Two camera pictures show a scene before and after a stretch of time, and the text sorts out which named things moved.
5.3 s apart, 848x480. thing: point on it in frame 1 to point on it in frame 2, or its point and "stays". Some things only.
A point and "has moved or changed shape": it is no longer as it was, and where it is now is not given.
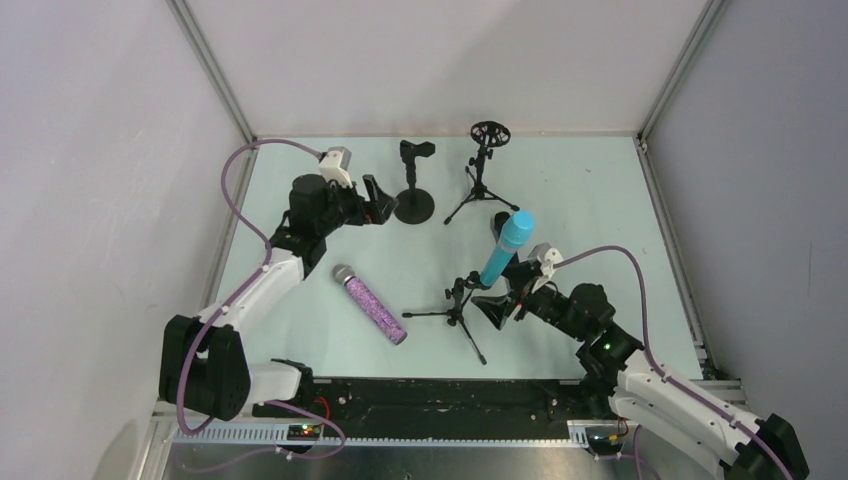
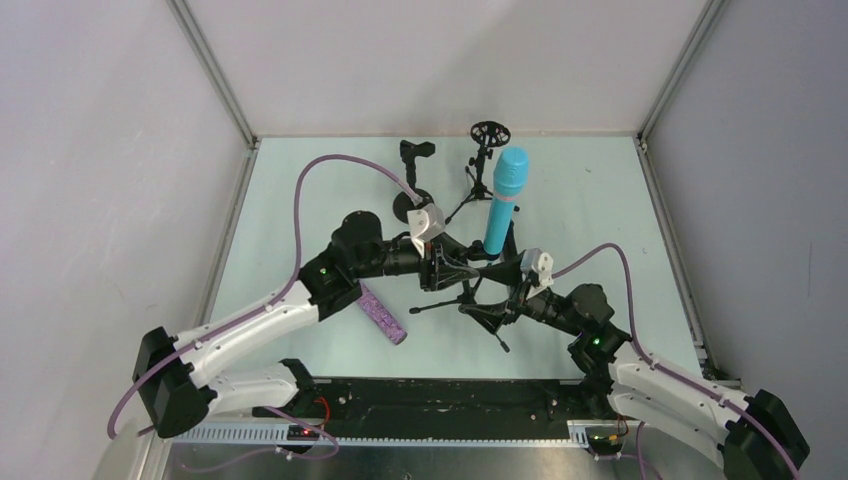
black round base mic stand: [414, 206] stays
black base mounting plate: [450, 408] stays
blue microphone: [515, 233] to [511, 170]
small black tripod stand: [458, 293] has moved or changed shape
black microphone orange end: [497, 223] to [510, 249]
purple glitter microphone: [345, 276] stays
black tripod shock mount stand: [487, 134] stays
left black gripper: [362, 203] to [432, 270]
